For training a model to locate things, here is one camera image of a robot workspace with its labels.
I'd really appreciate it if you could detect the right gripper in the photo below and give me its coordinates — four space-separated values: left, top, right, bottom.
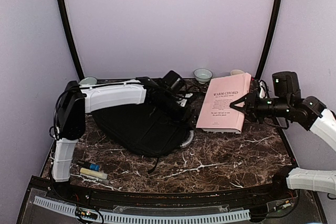
230 90 291 124

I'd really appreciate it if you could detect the pink Warm Chord book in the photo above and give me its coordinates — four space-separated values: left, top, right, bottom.
196 73 251 134

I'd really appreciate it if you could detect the black student bag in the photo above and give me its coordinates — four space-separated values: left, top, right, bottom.
91 91 194 159

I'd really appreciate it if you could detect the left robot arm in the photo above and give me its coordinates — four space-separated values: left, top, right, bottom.
50 71 195 201

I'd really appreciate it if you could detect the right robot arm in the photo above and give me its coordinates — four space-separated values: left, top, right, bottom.
230 92 335 200

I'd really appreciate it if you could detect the white mug with print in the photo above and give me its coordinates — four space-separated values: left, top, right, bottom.
230 69 245 76

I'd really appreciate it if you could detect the celadon bowl at back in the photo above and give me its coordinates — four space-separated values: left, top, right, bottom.
193 68 213 84

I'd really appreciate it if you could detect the celadon bowl on tile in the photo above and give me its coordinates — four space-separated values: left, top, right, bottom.
79 77 98 86

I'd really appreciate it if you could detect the black and blue marker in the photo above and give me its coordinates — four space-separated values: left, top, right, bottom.
77 160 100 172

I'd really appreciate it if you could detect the yellow highlighter pen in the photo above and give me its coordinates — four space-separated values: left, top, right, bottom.
80 168 108 179

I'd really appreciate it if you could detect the clear pen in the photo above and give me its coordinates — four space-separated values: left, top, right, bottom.
84 176 109 184

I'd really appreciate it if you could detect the small circuit board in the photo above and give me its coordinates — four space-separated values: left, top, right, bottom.
75 208 98 221

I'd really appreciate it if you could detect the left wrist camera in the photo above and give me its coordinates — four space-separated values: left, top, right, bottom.
161 70 185 93

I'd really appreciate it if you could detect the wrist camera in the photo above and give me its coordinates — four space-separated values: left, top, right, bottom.
161 70 185 93
272 71 301 99

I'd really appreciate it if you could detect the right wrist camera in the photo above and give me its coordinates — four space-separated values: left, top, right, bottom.
272 71 301 99

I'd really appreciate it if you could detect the white cable duct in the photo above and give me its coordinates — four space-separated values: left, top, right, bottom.
33 196 251 224

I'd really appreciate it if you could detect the black front table rail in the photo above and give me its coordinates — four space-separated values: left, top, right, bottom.
24 176 300 212

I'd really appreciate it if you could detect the right black frame post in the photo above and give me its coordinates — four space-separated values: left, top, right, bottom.
255 0 281 79

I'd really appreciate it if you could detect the black frame post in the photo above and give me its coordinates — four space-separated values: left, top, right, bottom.
57 0 85 80
255 0 281 79

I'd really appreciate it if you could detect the left black frame post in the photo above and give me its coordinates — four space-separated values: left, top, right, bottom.
57 0 85 80

